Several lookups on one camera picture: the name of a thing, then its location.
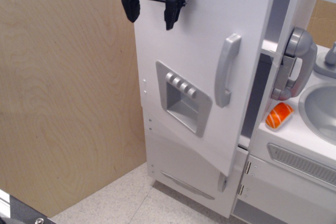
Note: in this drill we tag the grey fridge door handle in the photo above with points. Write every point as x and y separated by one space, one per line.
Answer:
230 50

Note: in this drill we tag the grey toy telephone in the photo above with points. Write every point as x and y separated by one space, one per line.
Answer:
296 66

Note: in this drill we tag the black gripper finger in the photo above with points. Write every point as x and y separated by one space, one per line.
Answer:
132 9
172 12

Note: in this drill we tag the grey ice dispenser panel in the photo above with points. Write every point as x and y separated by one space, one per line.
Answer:
183 100

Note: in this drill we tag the grey toy sink basin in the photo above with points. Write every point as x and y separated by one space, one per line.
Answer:
317 109

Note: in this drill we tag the grey toy faucet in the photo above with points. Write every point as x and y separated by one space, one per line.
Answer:
325 63

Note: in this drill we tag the grey lower door handle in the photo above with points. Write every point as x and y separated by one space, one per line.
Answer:
221 185

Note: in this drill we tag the white fridge door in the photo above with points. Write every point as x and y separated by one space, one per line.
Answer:
192 49

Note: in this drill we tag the brown cardboard box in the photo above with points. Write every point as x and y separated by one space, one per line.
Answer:
322 23

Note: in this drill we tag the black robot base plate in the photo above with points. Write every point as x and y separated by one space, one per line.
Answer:
15 211

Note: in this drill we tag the orange salmon sushi toy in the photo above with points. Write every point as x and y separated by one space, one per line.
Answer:
278 116

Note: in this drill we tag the white toy fridge cabinet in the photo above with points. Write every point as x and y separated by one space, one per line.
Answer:
285 16

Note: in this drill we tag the grey vent grille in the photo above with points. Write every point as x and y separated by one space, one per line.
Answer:
302 164

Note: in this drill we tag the white lower freezer door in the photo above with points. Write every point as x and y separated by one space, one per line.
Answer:
174 164

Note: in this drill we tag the white kitchen counter unit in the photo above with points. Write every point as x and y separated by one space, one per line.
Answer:
289 175

